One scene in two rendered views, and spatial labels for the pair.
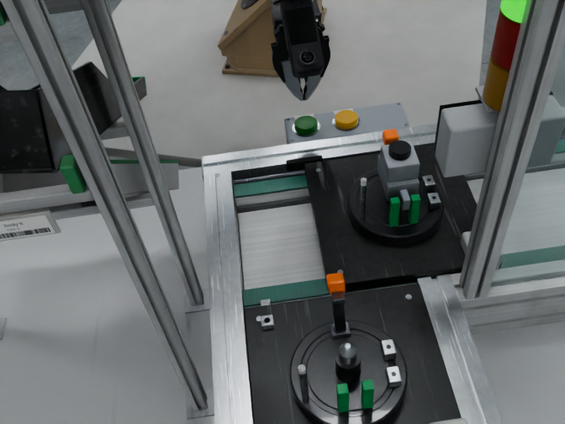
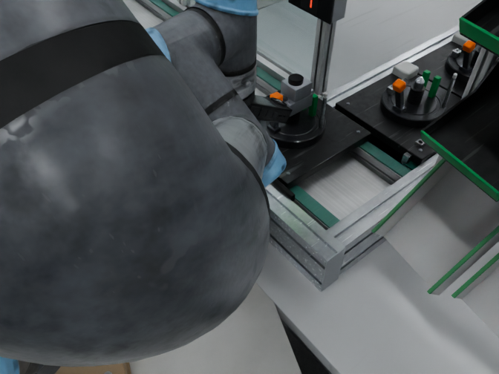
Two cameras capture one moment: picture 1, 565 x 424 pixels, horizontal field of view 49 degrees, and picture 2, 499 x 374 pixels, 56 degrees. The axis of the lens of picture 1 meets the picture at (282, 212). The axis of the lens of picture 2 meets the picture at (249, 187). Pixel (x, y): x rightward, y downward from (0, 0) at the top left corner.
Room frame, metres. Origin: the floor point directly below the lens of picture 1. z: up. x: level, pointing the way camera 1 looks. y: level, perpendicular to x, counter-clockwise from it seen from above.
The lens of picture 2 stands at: (1.14, 0.40, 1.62)
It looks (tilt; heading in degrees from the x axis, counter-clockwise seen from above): 47 degrees down; 232
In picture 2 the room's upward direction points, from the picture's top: straight up
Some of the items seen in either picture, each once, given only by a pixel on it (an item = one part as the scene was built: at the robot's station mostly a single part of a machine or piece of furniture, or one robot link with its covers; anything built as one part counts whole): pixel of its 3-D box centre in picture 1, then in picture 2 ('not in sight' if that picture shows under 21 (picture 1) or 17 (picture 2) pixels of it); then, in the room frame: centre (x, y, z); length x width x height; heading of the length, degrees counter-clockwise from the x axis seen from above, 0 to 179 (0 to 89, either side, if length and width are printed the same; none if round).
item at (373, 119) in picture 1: (346, 134); not in sight; (0.80, -0.13, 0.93); 0.21 x 0.07 x 0.06; 91
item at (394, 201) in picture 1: (393, 212); (312, 105); (0.55, -0.15, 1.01); 0.01 x 0.01 x 0.05; 1
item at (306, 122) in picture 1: (306, 126); not in sight; (0.80, -0.06, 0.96); 0.04 x 0.04 x 0.02
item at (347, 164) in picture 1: (394, 212); (291, 130); (0.59, -0.17, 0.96); 0.24 x 0.24 x 0.02; 1
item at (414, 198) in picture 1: (414, 209); not in sight; (0.55, -0.18, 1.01); 0.01 x 0.01 x 0.05; 1
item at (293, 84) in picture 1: (291, 71); not in sight; (0.83, -0.04, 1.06); 0.06 x 0.03 x 0.09; 1
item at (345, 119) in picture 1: (346, 121); not in sight; (0.80, -0.13, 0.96); 0.04 x 0.04 x 0.02
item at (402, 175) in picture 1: (400, 171); (298, 90); (0.58, -0.17, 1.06); 0.08 x 0.04 x 0.07; 1
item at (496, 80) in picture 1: (512, 77); not in sight; (0.47, -0.24, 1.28); 0.05 x 0.05 x 0.05
